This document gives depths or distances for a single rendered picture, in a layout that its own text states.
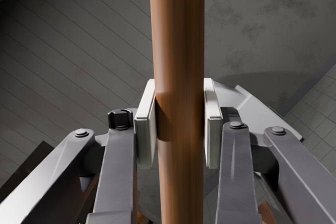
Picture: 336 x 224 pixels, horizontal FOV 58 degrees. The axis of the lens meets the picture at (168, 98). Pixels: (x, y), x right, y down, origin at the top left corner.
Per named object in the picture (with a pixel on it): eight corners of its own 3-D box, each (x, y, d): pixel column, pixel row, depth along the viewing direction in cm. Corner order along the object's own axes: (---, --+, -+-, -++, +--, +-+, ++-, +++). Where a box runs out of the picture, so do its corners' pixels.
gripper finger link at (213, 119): (207, 117, 15) (223, 117, 15) (201, 77, 21) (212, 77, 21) (206, 169, 16) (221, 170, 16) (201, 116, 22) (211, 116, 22)
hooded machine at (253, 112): (289, 121, 367) (215, 59, 345) (310, 140, 315) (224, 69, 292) (251, 159, 382) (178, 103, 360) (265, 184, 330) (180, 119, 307)
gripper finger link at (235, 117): (225, 147, 13) (294, 147, 13) (216, 106, 18) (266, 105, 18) (224, 176, 14) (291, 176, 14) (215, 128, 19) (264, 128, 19)
